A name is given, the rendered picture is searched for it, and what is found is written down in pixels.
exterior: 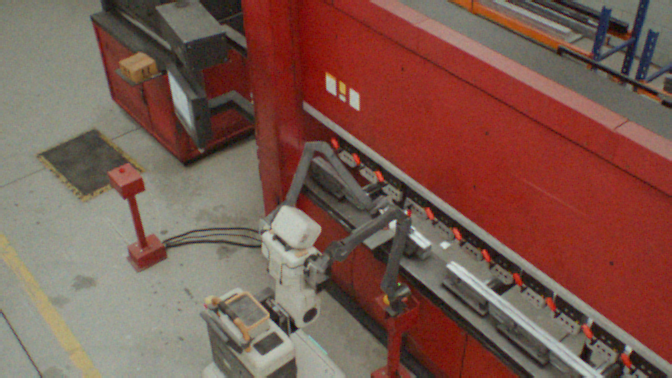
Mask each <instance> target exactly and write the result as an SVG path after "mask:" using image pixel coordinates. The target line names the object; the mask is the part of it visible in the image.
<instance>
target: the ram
mask: <svg viewBox="0 0 672 378"><path fill-rule="evenodd" d="M297 1H298V20H299V39H300V57H301V76H302V95H303V101H304V102H305V103H307V104H308V105H311V106H312V107H313V108H315V109H316V111H318V112H319V113H320V114H322V115H323V116H324V117H326V118H327V119H330V120H331V121H332V122H334V123H335V124H337V125H338V126H339V127H341V128H342V130H344V131H345V132H346V133H349V134H350V135H352V136H353V137H354V138H356V139H357V140H358V141H360V142H361V143H363V144H364V145H365V146H368V147H369V148H371V150H372V151H373V152H375V153H376V154H378V155H379V156H380V157H382V158H383V159H385V160H387V161H388V162H390V163H391V164H392V165H394V166H395V167H397V169H398V170H399V171H401V172H402V173H404V174H405V175H407V176H409V177H410V178H412V179H413V180H414V181H416V182H417V183H419V184H420V185H421V186H423V187H424V189H426V190H428V191H429V192H431V193H432V194H433V195H435V196H436V197H438V198H439V199H440V200H442V201H443V202H446V203H447V204H448V205H450V206H451V208H453V209H454V210H455V211H457V212H458V213H459V214H461V215H462V216H465V217H466V218H467V219H469V220H470V221H472V222H473V223H474V224H476V225H477V226H479V228H480V229H481V230H483V231H485V232H487V233H488V234H489V235H491V236H492V237H493V238H495V239H496V240H498V241H499V242H500V243H502V244H503V245H506V247H507V248H508V249H510V250H511V251H513V252H514V253H515V254H517V255H518V256H520V257H521V258H522V259H525V260H526V261H527V262H529V263H530V264H532V265H533V267H534V268H536V269H537V270H539V271H540V272H541V273H543V274H545V275H547V276H548V277H549V278H551V279H552V280H554V281H555V282H556V283H558V284H559V285H560V287H562V288H563V289H566V290H567V291H568V292H570V293H571V294H573V295H574V296H575V297H577V298H578V299H580V300H581V301H582V302H584V303H586V304H588V305H589V306H590V308H592V309H593V310H594V311H596V312H597V313H599V314H600V315H601V316H603V317H604V318H607V319H608V320H609V321H611V322H612V323H614V324H615V325H616V326H618V328H619V329H621V330H622V331H623V332H625V333H626V334H628V335H630V336H631V337H633V338H634V339H635V340H637V341H638V342H640V343H641V344H642V345H644V346H645V347H647V349H649V350H650V351H652V352H653V353H655V354H656V355H657V356H659V357H660V358H661V359H663V360H664V361H666V362H667V363H668V364H671V365H672V196H670V195H667V194H665V193H663V192H662V191H660V190H658V189H656V188H655V186H653V185H651V184H649V183H646V182H645V181H643V180H641V179H639V178H638V177H636V176H634V175H632V174H630V173H629V172H627V171H624V170H622V169H621V168H619V166H617V165H615V164H613V163H612V162H610V161H608V160H607V159H604V158H602V157H600V156H598V155H596V154H595V153H593V152H591V151H589V150H588V149H586V147H583V146H581V145H579V144H578V143H576V142H574V141H572V140H571V139H569V138H567V137H564V136H562V135H561V134H559V133H557V132H555V131H554V130H552V129H550V127H548V126H546V125H545V124H542V123H540V122H538V121H537V120H535V119H533V118H531V117H529V116H528V115H526V114H523V113H521V112H520V111H518V110H516V108H514V107H512V106H511V105H509V104H507V103H504V102H503V101H501V100H499V99H497V98H495V97H494V96H492V95H490V94H488V93H487V92H484V91H482V90H480V88H478V87H477V86H475V85H473V84H471V83H470V82H468V81H466V80H463V79H461V78H460V77H458V76H456V75H454V74H453V73H451V72H449V71H447V69H444V68H443V67H441V66H439V65H437V64H436V63H434V62H432V61H430V60H428V59H427V58H424V57H422V56H420V55H418V54H417V53H415V52H414V51H411V49H410V48H408V47H405V46H403V45H401V44H400V43H398V42H396V41H394V40H393V39H391V38H389V37H386V36H384V35H383V34H381V33H379V32H377V30H376V29H374V28H372V27H370V26H368V25H366V24H364V23H362V22H360V21H359V20H357V19H355V18H353V17H351V16H350V15H347V14H345V13H343V12H342V10H340V9H338V8H336V7H334V6H333V5H331V4H329V3H326V2H325V1H323V0H297ZM326 73H327V74H330V75H331V76H333V77H334V78H336V96H335V95H334V94H332V93H331V92H329V91H327V89H326ZM339 81H340V82H342V83H343V84H345V95H344V94H342V93H341V92H340V83H339ZM350 88H352V89H353V91H355V92H357V93H358V94H359V111H357V109H356V108H354V107H353V106H351V105H350ZM340 94H341V95H342V96H344V97H345V102H344V101H343V100H341V99H340ZM303 109H305V111H306V112H307V113H310V114H311V115H313V116H314V117H315V118H317V119H318V120H319V121H321V122H322V123H324V124H325V125H326V126H329V127H330V128H331V130H333V131H334V132H336V133H337V134H338V135H340V136H341V137H342V138H344V139H345V140H346V141H349V142H350V143H352V144H353V145H354V146H356V147H357V148H358V150H360V151H361V152H363V153H364V154H365V155H368V156H369V157H370V158H372V159H373V160H375V161H376V162H377V163H379V164H380V165H381V166H383V167H384V169H385V170H388V171H389V172H391V173H392V174H393V175H395V176H396V177H397V178H399V179H400V180H402V181H403V182H404V183H407V184H408V185H409V186H411V187H412V189H414V190H415V191H416V192H418V193H419V194H420V195H422V196H423V197H424V198H427V199H428V200H430V201H431V202H432V203H434V204H435V205H436V206H438V208H439V209H441V210H442V211H443V212H446V213H447V214H448V215H450V216H451V217H453V218H454V219H455V220H457V221H458V222H459V223H461V224H462V225H463V226H466V228H467V229H469V230H470V231H471V232H473V233H474V234H475V235H477V236H478V237H480V238H481V239H482V240H485V241H486V242H487V243H489V244H490V245H491V247H493V248H494V249H496V250H497V251H498V252H500V253H501V254H502V255H505V256H506V257H508V258H509V259H510V260H512V261H513V262H514V263H516V264H517V265H519V267H520V268H521V269H523V270H525V271H526V272H528V273H529V274H530V275H532V276H533V277H535V278H536V279H537V280H539V281H540V282H541V283H543V284H545V285H547V287H548V288H549V289H551V290H552V291H553V292H555V293H556V294H558V295H559V296H560V297H562V298H563V299H564V300H567V301H568V302H569V303H571V304H572V305H574V307H575V308H576V309H578V310H579V311H580V312H582V313H583V314H585V315H587V316H588V317H590V318H591V319H592V320H594V321H595V322H597V323H598V324H599V325H601V326H602V328H603V329H605V330H606V331H608V332H610V333H611V334H613V335H614V336H615V337H617V338H618V339H619V340H621V341H622V342H624V343H625V344H626V345H629V346H630V348H631V349H633V350H634V351H636V352H637V353H638V354H640V355H641V356H642V357H644V358H645V359H646V360H648V361H650V362H652V363H653V364H654V365H656V366H657V367H658V369H660V370H661V371H663V372H664V373H665V374H667V375H668V376H669V377H672V372H671V371H668V370H667V369H666V367H664V366H663V365H661V364H660V363H659V362H657V361H656V360H655V359H653V358H652V357H650V356H648V355H647V354H645V353H644V352H643V351H641V350H640V349H638V348H637V346H636V345H634V344H633V343H632V342H630V341H629V340H626V339H625V338H624V337H622V336H621V335H619V334H618V333H617V332H615V331H614V330H613V329H611V328H610V326H608V325H607V324H605V323H603V322H602V321H601V320H599V319H598V318H596V317H595V316H594V315H592V314H591V313H589V312H588V311H587V310H584V309H583V308H582V307H580V305H579V304H577V303H576V302H575V301H573V300H572V299H571V298H569V297H568V296H566V295H564V294H563V293H561V292H560V291H559V290H557V289H556V288H554V287H553V285H552V284H550V283H549V282H547V281H546V280H545V279H542V278H541V277H540V276H538V275H537V274H535V273H534V272H533V271H531V270H530V269H529V268H527V267H526V265H523V264H522V263H521V262H519V261H518V260H516V259H515V258H514V257H512V256H511V255H510V254H508V253H507V252H505V251H503V250H502V249H500V248H499V247H498V245H496V244H495V243H493V242H492V241H491V240H489V239H488V238H487V237H485V236H483V235H481V234H480V233H479V232H477V231H476V230H474V229H473V228H472V226H470V225H469V224H468V223H466V222H465V221H462V220H461V219H460V218H458V217H457V216H456V215H454V214H453V213H451V212H450V211H449V210H447V209H446V208H443V206H442V205H441V204H439V203H438V202H437V201H435V200H434V199H432V198H431V197H430V196H428V195H427V194H426V193H423V192H422V191H420V190H419V189H418V187H416V186H415V185H414V184H412V183H411V182H409V181H408V180H407V179H404V178H403V177H401V176H400V175H399V174H397V173H396V172H395V171H393V170H392V169H390V167H389V166H388V165H385V164H384V163H383V162H381V161H380V160H378V159H377V158H376V157H374V156H373V155H371V154H370V153H369V152H366V151H365V150H364V148H362V147H361V146H359V145H358V144H357V143H355V142H354V141H353V140H351V139H350V138H348V137H346V136H345V135H343V134H342V133H341V132H339V131H338V130H336V128H335V127H334V126H332V125H331V124H329V123H327V122H326V121H324V120H323V119H322V118H320V117H319V116H317V115H316V114H315V113H313V112H312V111H311V109H308V108H307V107H305V106H304V105H303Z"/></svg>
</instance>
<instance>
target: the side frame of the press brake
mask: <svg viewBox="0 0 672 378"><path fill-rule="evenodd" d="M242 8H243V18H244V28H245V38H246V47H247V57H248V66H249V76H251V85H252V96H253V105H254V115H255V124H256V134H257V143H258V153H259V163H260V173H261V182H262V192H263V201H264V211H265V218H266V217H267V215H268V214H271V213H272V212H273V211H274V210H275V211H276V208H277V206H278V205H280V204H281V203H282V202H283V201H284V200H286V195H287V193H288V191H290V187H291V184H292V182H293V179H294V174H296V171H297V167H298V165H299V162H300V159H301V156H302V154H303V150H304V147H305V145H304V144H305V142H312V141H321V142H326V143H329V144H330V146H331V150H333V151H334V152H335V154H336V155H337V156H338V158H339V159H340V157H339V155H338V154H337V152H338V151H337V148H335V146H334V144H333V142H332V139H333V138H335V140H336V141H337V143H338V145H339V142H338V134H337V133H336V132H334V131H333V130H331V128H330V127H329V126H326V125H325V124H324V123H322V122H321V121H319V120H318V119H317V118H315V117H314V116H313V115H311V114H310V113H307V112H306V111H305V109H303V95H302V76H301V57H300V39H299V20H298V1H297V0H242ZM340 160H341V162H342V163H343V164H344V166H345V167H346V169H348V171H349V172H350V173H351V175H352V176H353V177H354V178H355V180H356V181H357V182H358V184H359V185H360V186H361V189H362V187H364V186H365V185H368V184H370V183H372V182H371V181H370V180H369V179H366V178H365V177H364V176H362V175H361V173H360V171H359V166H357V167H356V166H354V167H352V166H350V165H349V164H348V163H345V162H344V161H343V160H342V159H340Z"/></svg>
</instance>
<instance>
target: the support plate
mask: <svg viewBox="0 0 672 378"><path fill-rule="evenodd" d="M371 221H372V220H371ZM371 221H369V222H371ZM369 222H366V223H364V224H363V225H361V227H359V228H357V229H356V230H354V231H352V234H354V233H355V232H357V231H358V230H360V229H361V228H362V227H364V225H365V224H368V223H369ZM392 231H393V232H394V233H395V226H394V228H393V229H392V230H391V231H390V230H379V231H378V232H376V233H375V234H374V235H372V236H371V237H369V238H368V239H365V240H364V241H362V242H363V243H364V244H365V245H366V247H369V248H370V249H371V250H373V249H375V248H377V247H378V245H380V244H382V243H383V242H385V241H388V240H389V239H391V238H393V237H394V235H395V234H394V233H393V232H392Z"/></svg>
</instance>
